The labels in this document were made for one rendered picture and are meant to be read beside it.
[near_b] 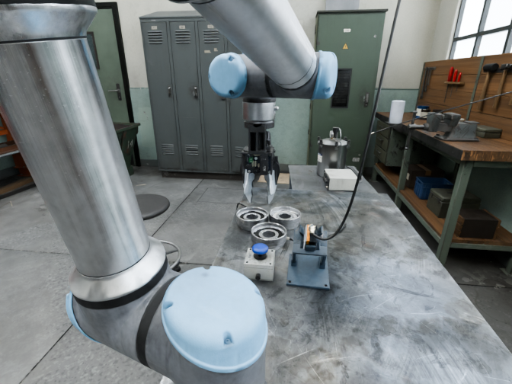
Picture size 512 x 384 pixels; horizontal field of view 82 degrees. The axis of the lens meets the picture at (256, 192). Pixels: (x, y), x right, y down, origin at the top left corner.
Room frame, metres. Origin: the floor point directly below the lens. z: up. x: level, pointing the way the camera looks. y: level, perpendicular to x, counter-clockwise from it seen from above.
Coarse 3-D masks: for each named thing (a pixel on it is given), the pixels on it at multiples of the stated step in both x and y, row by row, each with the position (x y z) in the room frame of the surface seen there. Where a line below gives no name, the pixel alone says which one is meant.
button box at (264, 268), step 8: (248, 248) 0.65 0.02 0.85; (248, 256) 0.62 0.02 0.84; (256, 256) 0.61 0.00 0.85; (264, 256) 0.61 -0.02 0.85; (272, 256) 0.62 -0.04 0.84; (248, 264) 0.58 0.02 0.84; (256, 264) 0.58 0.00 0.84; (264, 264) 0.58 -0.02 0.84; (272, 264) 0.58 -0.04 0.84; (248, 272) 0.58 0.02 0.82; (256, 272) 0.58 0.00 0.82; (264, 272) 0.58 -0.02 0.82; (272, 272) 0.58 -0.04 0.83; (264, 280) 0.58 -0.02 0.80; (272, 280) 0.58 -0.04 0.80
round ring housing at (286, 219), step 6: (270, 210) 0.89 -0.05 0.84; (276, 210) 0.91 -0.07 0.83; (282, 210) 0.91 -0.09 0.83; (288, 210) 0.91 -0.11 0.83; (294, 210) 0.91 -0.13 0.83; (270, 216) 0.85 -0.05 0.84; (276, 216) 0.87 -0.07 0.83; (282, 216) 0.89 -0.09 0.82; (288, 216) 0.89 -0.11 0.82; (300, 216) 0.85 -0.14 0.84; (276, 222) 0.83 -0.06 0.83; (282, 222) 0.82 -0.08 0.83; (288, 222) 0.82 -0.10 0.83; (294, 222) 0.83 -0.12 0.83; (288, 228) 0.83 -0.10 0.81; (294, 228) 0.84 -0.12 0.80
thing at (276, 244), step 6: (264, 222) 0.80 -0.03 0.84; (270, 222) 0.80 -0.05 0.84; (252, 228) 0.77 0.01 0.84; (258, 228) 0.79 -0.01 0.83; (276, 228) 0.79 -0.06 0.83; (282, 228) 0.78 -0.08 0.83; (252, 234) 0.73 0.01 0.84; (264, 234) 0.77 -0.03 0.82; (270, 234) 0.77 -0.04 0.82; (276, 234) 0.75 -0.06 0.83; (252, 240) 0.73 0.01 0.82; (258, 240) 0.71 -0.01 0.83; (264, 240) 0.70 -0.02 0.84; (270, 240) 0.70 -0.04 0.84; (276, 240) 0.70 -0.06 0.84; (282, 240) 0.72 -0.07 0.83; (270, 246) 0.70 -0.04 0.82; (276, 246) 0.71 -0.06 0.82; (282, 246) 0.73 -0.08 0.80
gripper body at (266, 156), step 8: (248, 128) 0.64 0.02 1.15; (256, 128) 0.64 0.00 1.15; (264, 128) 0.64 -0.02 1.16; (248, 136) 0.64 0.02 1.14; (256, 136) 0.64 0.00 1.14; (264, 136) 0.65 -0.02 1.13; (248, 144) 0.64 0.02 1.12; (256, 144) 0.64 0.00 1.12; (264, 144) 0.65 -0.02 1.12; (248, 152) 0.64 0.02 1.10; (256, 152) 0.64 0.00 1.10; (264, 152) 0.64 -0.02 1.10; (272, 152) 0.64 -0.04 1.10; (248, 160) 0.66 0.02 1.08; (256, 160) 0.66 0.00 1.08; (264, 160) 0.64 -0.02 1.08; (272, 160) 0.66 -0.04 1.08; (248, 168) 0.65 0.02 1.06; (256, 168) 0.65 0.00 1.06; (264, 168) 0.64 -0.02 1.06; (272, 168) 0.65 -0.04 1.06
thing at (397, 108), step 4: (396, 100) 2.77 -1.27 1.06; (400, 100) 2.77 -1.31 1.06; (392, 104) 2.75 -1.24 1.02; (396, 104) 2.72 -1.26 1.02; (400, 104) 2.71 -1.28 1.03; (404, 104) 2.72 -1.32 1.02; (392, 108) 2.74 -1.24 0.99; (396, 108) 2.72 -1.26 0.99; (400, 108) 2.71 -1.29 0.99; (404, 108) 2.73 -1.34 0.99; (392, 112) 2.74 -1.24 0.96; (396, 112) 2.71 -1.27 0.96; (400, 112) 2.71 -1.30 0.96; (392, 116) 2.73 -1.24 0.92; (396, 116) 2.71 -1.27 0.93; (400, 116) 2.71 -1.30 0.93; (392, 120) 2.73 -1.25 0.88; (396, 120) 2.71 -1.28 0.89; (400, 120) 2.71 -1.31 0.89
